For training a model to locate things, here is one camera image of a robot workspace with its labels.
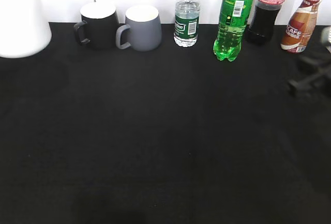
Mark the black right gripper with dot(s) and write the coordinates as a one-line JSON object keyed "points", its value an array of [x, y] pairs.
{"points": [[311, 65]]}

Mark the green soda bottle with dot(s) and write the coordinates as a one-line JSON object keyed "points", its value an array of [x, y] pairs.
{"points": [[233, 20]]}

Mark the brown coffee drink bottle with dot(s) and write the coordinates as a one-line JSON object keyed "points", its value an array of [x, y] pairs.
{"points": [[300, 27]]}

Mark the dark cola bottle red label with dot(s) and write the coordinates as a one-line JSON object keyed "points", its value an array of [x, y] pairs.
{"points": [[261, 28]]}

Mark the clear water bottle green label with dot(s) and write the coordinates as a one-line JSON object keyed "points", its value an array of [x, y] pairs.
{"points": [[186, 22]]}

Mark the grey mug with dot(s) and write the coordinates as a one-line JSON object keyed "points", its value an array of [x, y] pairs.
{"points": [[142, 29]]}

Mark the black mug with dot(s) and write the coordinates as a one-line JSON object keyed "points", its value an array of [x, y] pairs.
{"points": [[98, 26]]}

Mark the white mug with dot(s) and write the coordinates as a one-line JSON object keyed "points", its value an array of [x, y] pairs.
{"points": [[25, 30]]}

